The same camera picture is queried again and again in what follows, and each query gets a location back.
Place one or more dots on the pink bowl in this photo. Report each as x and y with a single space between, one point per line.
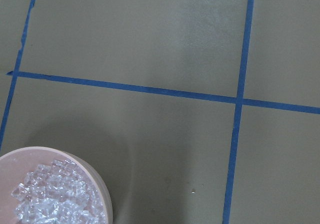
15 164

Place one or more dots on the pile of clear ice cubes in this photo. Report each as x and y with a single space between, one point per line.
58 193

